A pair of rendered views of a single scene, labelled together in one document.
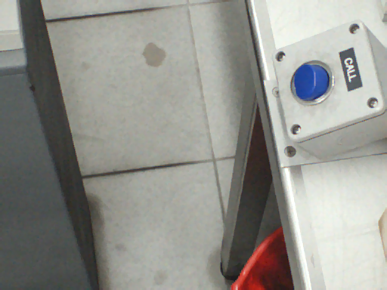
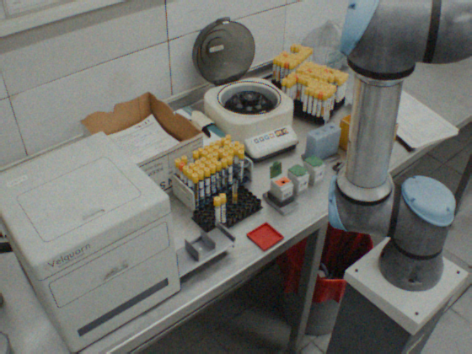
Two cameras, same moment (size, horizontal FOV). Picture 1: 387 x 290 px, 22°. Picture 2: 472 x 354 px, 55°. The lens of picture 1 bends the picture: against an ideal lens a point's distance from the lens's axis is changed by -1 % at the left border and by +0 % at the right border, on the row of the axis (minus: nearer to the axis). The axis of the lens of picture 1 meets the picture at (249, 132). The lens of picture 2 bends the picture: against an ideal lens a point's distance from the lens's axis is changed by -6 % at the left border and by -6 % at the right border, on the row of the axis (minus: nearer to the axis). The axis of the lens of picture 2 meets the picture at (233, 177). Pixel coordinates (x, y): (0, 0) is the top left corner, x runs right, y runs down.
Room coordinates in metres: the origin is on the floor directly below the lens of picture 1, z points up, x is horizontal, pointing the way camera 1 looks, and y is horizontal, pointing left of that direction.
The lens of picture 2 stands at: (1.02, 0.80, 1.78)
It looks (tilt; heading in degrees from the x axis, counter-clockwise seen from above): 41 degrees down; 249
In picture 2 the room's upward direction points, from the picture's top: 1 degrees clockwise
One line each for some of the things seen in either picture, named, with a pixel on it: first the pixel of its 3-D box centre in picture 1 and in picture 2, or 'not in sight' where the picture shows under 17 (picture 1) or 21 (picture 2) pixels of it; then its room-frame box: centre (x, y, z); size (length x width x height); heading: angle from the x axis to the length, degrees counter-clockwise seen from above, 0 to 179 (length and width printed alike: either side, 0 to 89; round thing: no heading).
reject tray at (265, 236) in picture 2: not in sight; (265, 236); (0.65, 0.06, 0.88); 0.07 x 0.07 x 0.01; 19
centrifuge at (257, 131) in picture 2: not in sight; (251, 115); (0.51, -0.38, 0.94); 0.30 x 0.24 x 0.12; 100
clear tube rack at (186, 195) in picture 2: not in sight; (212, 178); (0.71, -0.16, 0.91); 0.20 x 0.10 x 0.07; 19
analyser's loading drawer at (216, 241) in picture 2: not in sight; (192, 252); (0.84, 0.08, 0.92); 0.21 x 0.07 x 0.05; 19
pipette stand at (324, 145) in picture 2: not in sight; (322, 144); (0.36, -0.18, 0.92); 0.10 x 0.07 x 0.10; 14
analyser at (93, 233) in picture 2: not in sight; (92, 237); (1.06, 0.06, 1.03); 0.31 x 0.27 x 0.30; 19
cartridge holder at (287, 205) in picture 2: not in sight; (281, 197); (0.56, -0.05, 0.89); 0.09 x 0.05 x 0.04; 107
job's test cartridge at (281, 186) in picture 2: not in sight; (281, 190); (0.56, -0.05, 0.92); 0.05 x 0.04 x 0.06; 107
